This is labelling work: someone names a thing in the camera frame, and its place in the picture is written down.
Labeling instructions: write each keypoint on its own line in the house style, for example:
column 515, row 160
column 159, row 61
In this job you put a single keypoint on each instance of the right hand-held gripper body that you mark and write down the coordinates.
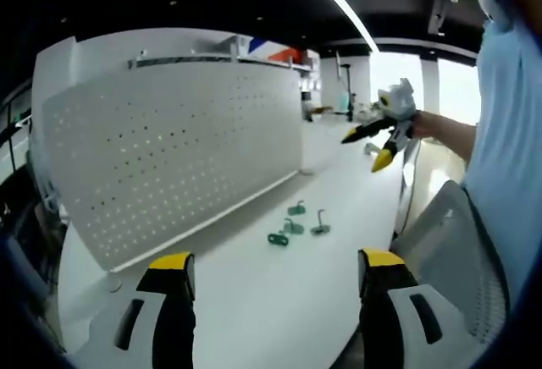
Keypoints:
column 398, row 100

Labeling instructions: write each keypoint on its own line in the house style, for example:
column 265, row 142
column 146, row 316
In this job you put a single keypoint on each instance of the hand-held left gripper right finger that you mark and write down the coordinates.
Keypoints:
column 389, row 301

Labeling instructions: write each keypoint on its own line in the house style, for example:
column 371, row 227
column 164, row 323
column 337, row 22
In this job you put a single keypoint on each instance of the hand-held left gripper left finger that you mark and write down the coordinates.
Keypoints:
column 169, row 301

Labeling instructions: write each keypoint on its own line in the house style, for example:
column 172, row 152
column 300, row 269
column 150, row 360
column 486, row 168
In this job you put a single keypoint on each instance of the green hook assembly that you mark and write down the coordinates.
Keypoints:
column 278, row 239
column 293, row 227
column 296, row 209
column 320, row 228

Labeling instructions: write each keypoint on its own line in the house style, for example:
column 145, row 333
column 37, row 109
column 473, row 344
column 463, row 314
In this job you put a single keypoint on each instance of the white perforated mounting plate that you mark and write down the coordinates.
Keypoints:
column 169, row 153

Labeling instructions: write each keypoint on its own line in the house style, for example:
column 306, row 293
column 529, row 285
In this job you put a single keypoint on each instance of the small grey hook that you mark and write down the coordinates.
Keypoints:
column 371, row 149

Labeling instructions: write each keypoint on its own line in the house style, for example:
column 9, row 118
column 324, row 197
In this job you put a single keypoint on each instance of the black tripod stand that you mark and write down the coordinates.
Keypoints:
column 350, row 89

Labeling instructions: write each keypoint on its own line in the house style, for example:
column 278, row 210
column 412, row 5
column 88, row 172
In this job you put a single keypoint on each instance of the white mesh office chair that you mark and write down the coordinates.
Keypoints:
column 461, row 250

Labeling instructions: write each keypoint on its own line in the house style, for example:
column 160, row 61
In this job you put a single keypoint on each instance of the person in blue shirt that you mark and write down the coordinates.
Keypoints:
column 508, row 132

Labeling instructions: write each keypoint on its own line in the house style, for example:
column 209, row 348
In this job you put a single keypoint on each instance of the ceiling light strip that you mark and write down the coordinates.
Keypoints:
column 339, row 1

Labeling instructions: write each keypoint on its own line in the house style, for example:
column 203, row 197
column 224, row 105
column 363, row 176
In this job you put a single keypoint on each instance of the red white blue banner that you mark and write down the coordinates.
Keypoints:
column 275, row 49

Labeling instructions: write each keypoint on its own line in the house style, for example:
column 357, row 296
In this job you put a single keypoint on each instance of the white desk partition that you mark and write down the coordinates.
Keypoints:
column 63, row 68

